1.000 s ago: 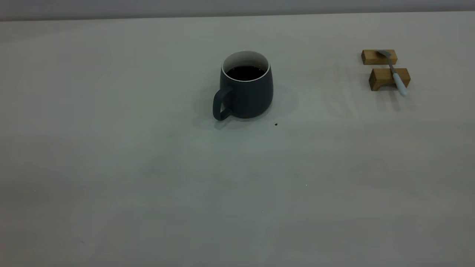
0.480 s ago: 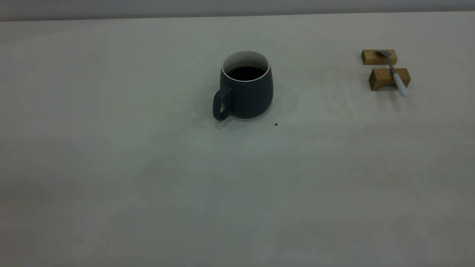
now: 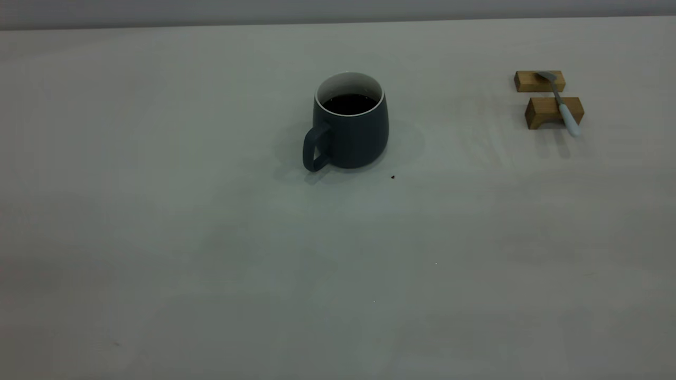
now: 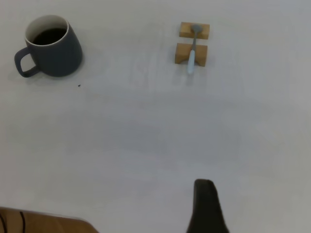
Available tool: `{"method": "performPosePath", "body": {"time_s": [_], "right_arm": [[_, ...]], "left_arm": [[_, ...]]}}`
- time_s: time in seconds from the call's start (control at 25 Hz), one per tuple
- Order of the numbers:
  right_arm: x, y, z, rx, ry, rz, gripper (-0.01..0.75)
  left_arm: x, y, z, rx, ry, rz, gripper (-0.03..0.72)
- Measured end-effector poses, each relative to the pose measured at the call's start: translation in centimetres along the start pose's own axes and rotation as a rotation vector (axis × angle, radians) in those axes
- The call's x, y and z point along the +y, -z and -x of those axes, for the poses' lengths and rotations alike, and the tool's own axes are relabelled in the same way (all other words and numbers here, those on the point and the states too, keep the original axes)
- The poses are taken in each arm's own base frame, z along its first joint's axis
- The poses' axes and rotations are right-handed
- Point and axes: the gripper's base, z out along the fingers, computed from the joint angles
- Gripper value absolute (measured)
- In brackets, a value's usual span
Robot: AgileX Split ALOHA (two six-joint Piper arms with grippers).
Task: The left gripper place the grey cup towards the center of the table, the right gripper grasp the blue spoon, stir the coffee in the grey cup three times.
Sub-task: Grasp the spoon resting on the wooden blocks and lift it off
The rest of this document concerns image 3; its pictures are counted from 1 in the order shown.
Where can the flat wooden block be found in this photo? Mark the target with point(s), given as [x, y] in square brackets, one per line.
[525, 82]

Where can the arched wooden block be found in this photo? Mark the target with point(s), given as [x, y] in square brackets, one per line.
[541, 111]

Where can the dark grey cup with coffee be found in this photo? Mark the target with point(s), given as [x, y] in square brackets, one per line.
[354, 137]

